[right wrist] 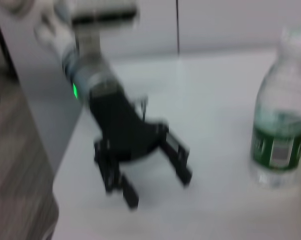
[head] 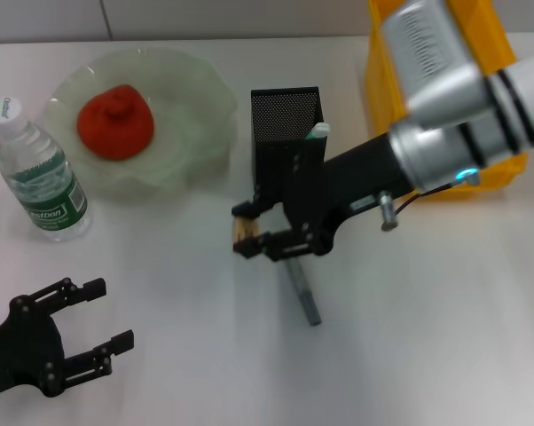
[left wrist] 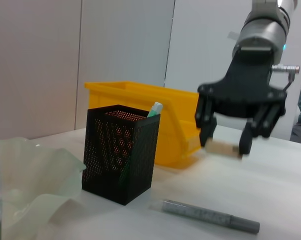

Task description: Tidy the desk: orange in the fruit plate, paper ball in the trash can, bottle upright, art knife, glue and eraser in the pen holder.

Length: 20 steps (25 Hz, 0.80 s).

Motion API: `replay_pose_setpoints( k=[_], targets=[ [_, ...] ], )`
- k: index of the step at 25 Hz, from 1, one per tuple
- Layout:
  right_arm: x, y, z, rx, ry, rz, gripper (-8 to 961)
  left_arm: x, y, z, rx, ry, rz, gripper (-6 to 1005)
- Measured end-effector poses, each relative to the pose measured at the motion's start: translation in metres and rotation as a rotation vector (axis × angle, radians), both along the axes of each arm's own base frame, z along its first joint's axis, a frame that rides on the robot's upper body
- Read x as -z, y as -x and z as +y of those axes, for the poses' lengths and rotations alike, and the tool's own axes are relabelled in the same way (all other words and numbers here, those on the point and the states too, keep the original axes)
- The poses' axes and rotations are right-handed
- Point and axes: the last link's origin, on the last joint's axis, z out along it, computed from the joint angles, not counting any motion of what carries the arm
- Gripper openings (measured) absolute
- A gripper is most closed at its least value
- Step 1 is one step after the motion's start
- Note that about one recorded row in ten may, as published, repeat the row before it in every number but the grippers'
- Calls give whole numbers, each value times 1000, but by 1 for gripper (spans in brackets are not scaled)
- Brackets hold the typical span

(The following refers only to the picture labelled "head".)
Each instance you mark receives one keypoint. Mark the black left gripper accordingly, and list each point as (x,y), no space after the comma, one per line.
(18,350)

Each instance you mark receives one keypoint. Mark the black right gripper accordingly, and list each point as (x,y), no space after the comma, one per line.
(347,186)

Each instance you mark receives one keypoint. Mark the tan rectangular eraser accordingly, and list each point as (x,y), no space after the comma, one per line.
(245,228)

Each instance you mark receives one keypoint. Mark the grey marker pen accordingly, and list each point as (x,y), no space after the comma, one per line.
(304,297)

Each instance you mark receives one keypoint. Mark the green utility knife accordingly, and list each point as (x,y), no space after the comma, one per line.
(319,131)

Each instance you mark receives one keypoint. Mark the clear bottle with green label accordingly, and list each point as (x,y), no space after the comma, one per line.
(49,191)

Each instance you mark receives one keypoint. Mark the red-orange toy orange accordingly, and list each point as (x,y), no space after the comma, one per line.
(116,128)

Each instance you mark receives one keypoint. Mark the black mesh pen holder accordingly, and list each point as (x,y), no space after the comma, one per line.
(276,151)

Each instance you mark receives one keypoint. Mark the pale green glass fruit plate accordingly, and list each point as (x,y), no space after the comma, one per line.
(191,111)

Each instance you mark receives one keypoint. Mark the yellow plastic storage bin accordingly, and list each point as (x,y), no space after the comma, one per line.
(382,89)

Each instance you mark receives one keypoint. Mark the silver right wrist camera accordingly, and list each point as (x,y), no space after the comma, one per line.
(431,53)

